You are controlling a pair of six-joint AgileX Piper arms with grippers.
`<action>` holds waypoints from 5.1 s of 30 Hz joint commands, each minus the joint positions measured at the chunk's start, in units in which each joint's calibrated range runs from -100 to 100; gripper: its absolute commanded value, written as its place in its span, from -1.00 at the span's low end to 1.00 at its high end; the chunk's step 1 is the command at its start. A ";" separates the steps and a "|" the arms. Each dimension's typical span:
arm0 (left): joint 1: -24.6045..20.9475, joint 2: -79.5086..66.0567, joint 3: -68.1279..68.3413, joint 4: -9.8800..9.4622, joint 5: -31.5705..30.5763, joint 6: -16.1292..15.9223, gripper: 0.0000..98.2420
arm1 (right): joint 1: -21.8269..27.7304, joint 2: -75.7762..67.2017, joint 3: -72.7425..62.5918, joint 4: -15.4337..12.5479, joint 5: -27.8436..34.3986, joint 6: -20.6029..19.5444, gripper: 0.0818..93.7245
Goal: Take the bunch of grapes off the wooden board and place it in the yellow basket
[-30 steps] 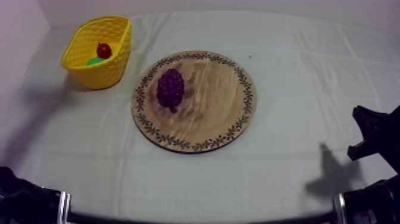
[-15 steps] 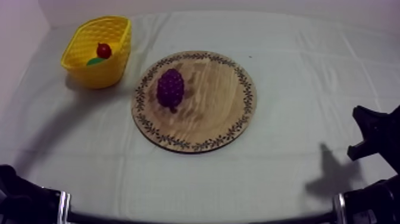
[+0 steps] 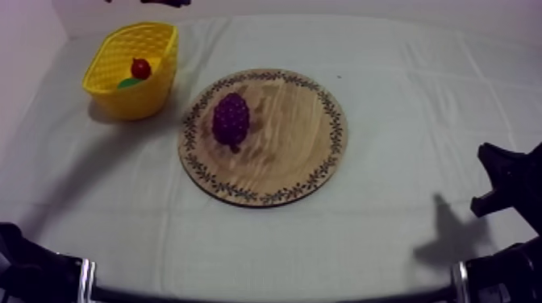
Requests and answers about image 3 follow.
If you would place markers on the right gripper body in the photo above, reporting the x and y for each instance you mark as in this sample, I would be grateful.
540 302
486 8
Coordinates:
531 186

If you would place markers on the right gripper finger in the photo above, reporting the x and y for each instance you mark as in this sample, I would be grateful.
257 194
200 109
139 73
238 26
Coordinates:
493 204
501 163

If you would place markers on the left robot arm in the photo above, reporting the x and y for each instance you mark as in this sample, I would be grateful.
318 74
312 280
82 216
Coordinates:
29 271

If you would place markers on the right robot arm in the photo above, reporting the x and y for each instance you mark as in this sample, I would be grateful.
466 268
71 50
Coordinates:
501 277

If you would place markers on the round wooden board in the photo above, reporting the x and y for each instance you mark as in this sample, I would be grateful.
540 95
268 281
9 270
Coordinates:
288 144

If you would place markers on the purple toy grapes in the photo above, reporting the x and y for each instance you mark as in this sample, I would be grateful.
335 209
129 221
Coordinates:
230 120

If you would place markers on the yellow plastic basket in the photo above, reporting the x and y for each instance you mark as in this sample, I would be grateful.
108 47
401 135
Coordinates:
139 103

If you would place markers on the silver metal bar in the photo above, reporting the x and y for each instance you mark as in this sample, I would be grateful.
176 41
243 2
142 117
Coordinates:
87 280
459 282

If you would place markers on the small red fruit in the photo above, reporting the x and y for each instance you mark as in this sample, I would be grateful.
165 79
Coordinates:
141 68

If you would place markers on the green toy pear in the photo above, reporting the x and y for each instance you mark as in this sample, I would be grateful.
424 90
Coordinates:
128 83

